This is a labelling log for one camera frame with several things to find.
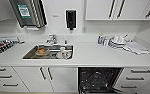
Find stainless steel dishwasher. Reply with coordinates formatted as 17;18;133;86
77;66;139;94

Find small countertop soap pump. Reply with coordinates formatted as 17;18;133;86
63;39;68;46

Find white plate in sink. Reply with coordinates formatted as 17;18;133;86
56;51;73;60

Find white cup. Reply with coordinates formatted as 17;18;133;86
59;46;67;56

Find chrome sink faucet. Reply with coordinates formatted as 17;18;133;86
45;33;59;46

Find dish soap bottle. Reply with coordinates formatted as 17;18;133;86
96;33;105;46

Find black soap dispenser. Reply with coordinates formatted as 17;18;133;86
64;9;77;32

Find small clear jar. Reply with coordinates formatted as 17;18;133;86
102;36;109;47

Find bowl with orange food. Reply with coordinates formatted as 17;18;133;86
35;47;50;57

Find white sink base cabinet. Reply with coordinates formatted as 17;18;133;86
11;65;79;94

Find stack of white plates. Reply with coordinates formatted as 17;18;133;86
108;33;129;50

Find stainless steel sink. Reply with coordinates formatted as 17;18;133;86
22;43;75;62

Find steel paper towel dispenser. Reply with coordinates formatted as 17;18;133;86
9;0;48;29

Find dish drying rack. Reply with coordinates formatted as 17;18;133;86
0;37;25;56

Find white drawer stack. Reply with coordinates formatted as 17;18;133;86
0;65;30;94
112;67;150;94

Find white wall outlet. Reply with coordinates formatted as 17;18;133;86
81;25;87;33

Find small wall label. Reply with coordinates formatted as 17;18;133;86
52;13;60;18

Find white wall cabinet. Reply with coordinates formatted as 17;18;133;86
85;0;150;22

